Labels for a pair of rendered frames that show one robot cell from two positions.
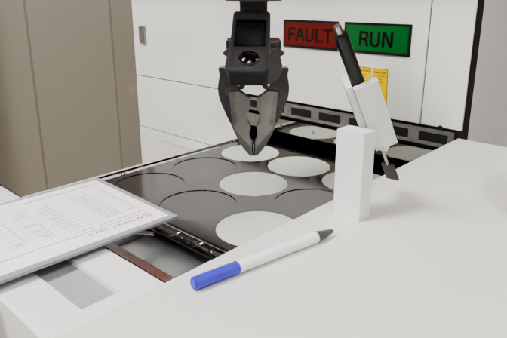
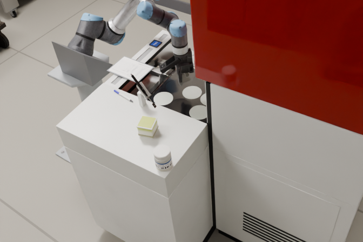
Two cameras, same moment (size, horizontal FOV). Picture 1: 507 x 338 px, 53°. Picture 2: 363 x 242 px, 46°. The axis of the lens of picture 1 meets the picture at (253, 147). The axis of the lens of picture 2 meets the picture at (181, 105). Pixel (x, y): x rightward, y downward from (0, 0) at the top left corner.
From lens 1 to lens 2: 2.07 m
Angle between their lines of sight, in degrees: 74
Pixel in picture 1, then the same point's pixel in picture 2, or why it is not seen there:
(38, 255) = (120, 73)
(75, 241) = (125, 75)
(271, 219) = (168, 99)
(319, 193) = (188, 106)
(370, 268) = (122, 107)
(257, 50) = (165, 65)
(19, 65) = not seen: outside the picture
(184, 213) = (169, 85)
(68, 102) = not seen: outside the picture
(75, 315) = (109, 82)
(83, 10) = not seen: outside the picture
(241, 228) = (162, 95)
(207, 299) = (112, 93)
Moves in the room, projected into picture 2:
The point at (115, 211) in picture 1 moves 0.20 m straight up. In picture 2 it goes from (137, 75) to (131, 44)
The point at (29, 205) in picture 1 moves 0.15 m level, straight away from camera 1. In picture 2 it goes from (138, 64) to (161, 53)
